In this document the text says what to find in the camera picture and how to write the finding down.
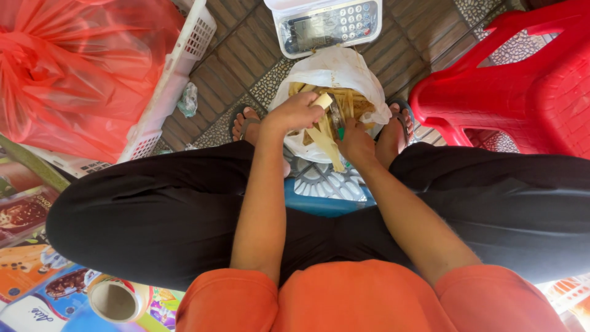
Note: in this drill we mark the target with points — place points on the person's right foot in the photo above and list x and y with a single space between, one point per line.
392 138

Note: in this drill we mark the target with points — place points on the grey sandal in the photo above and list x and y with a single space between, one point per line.
405 110
238 115

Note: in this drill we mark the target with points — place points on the orange and white crate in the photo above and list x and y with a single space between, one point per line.
569 297

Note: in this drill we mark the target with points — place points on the long pale sugarcane peel strip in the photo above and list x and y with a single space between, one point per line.
328 146

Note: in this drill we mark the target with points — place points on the white plastic bag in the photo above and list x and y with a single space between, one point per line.
336 69

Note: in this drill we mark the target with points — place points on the person's right hand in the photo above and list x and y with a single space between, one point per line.
358 145

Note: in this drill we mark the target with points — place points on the blue plastic stool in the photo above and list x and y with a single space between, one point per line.
327 193

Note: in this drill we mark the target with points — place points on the black trousers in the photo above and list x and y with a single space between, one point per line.
152 212

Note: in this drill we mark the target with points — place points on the white digital weighing scale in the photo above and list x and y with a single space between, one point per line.
322 25

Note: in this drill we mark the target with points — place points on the grey right sandal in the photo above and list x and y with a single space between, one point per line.
405 110

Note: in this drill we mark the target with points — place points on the orange shirt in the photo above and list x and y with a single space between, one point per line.
350 299

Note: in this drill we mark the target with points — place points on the grey left sandal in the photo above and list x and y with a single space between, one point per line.
238 115

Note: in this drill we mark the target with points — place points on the person's left fingers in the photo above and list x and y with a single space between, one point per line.
309 117

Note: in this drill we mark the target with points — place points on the red plastic bag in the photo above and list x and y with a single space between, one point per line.
78 69

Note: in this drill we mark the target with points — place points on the person's foot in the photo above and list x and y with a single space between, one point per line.
251 131
392 138

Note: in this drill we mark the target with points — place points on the freezer lid with ice-cream pictures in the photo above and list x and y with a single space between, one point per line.
32 263

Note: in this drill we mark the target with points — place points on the crumpled clear plastic wrapper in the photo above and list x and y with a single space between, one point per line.
188 99

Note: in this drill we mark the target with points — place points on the person's right fingers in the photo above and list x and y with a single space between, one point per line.
348 128

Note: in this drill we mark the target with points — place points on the person's left hand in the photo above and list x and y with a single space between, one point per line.
288 115

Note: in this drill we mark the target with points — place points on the red plastic chair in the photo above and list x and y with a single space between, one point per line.
530 92

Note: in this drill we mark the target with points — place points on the roll of tape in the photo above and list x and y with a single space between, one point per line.
117 299

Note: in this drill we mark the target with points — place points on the white plastic basket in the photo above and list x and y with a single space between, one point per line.
184 50

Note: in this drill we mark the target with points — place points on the heap of sugarcane peels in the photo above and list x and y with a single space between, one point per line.
354 103

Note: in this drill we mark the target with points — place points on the person's left foot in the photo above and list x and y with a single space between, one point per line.
251 131

